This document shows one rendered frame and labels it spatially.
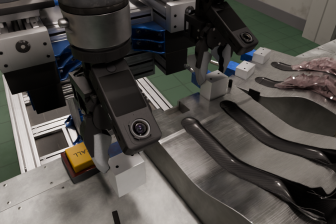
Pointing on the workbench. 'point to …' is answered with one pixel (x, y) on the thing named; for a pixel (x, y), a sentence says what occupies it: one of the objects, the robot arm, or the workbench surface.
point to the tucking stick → (116, 217)
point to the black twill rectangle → (254, 94)
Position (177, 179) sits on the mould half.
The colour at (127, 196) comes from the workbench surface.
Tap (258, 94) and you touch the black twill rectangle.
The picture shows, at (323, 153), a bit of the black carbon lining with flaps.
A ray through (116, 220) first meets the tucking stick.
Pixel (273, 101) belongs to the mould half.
